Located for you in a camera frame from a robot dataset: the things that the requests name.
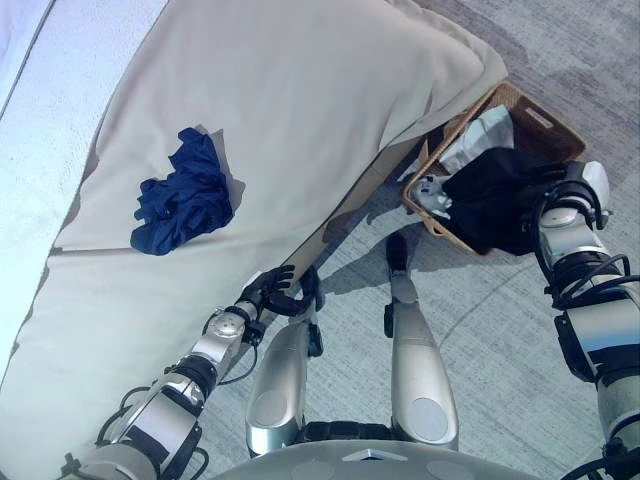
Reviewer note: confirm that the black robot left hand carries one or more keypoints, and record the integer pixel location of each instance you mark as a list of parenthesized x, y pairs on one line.
[(270, 287)]

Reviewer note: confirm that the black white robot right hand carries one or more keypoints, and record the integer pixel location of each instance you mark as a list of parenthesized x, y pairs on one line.
[(597, 185)]

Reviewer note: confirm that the black garment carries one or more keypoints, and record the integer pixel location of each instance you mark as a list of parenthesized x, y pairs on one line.
[(495, 200)]

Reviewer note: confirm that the blue garment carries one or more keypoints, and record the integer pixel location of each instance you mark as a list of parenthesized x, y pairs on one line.
[(185, 200)]

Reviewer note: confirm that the white garment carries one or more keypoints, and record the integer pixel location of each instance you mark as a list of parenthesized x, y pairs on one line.
[(485, 130)]

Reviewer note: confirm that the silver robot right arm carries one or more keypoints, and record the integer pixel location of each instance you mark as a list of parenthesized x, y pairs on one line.
[(580, 250)]

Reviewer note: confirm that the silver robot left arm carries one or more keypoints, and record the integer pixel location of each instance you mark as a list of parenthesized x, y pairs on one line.
[(205, 350)]

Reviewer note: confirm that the brown wicker basket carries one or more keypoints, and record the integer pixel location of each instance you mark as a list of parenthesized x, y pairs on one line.
[(545, 130)]

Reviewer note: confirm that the beige bed cover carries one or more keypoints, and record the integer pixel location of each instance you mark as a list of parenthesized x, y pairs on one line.
[(300, 100)]

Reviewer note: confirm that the silver robot legs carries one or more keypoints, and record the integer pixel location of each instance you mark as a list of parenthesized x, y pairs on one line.
[(312, 250)]

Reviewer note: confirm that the silver robot left leg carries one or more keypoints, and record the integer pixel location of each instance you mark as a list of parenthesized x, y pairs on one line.
[(280, 380)]

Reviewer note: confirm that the grey textured rug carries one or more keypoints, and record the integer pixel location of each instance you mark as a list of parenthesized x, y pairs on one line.
[(575, 50)]

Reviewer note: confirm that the silver robot torso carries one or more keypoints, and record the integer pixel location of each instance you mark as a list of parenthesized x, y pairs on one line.
[(360, 465)]

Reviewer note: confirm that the white duvet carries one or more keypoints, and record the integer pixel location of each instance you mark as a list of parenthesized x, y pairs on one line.
[(40, 125)]

